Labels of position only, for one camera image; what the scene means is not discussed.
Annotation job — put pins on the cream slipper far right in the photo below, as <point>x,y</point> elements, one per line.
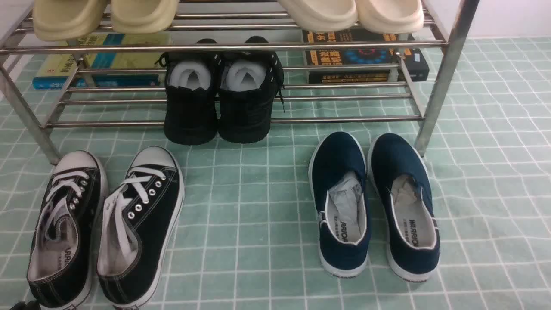
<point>391,16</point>

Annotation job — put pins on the black orange book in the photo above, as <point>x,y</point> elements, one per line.
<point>335,60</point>

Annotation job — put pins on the navy slip-on shoe left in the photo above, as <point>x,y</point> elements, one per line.
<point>338,176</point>

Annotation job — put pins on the black canvas sneaker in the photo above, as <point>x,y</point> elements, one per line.
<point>137,221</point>
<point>60,272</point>

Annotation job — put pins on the silver metal shoe rack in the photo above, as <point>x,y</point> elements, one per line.
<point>80,79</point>

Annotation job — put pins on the beige slipper far left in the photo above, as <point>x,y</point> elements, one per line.
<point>60,20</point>

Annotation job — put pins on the cream slipper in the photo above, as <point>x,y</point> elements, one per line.
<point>321,15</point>
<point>391,16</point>

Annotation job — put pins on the navy slip-on shoe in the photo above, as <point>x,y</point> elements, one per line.
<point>338,176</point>
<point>399,176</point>

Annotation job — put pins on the navy slip-on shoe right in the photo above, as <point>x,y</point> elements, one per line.
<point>399,176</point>

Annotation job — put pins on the black knit sneaker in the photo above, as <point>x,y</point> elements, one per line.
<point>250,82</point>
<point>191,84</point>

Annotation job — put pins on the black canvas sneaker left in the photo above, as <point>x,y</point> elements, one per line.
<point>60,272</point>

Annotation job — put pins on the black canvas sneaker right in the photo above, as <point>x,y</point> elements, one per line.
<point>137,221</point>

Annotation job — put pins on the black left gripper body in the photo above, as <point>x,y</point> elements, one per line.
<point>22,305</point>

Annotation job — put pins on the yellow blue book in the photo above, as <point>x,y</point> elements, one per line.
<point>54,72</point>

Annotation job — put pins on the beige slipper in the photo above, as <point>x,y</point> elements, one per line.
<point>142,16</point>
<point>60,20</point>

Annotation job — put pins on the green checkered cloth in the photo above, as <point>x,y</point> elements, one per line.
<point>247,236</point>

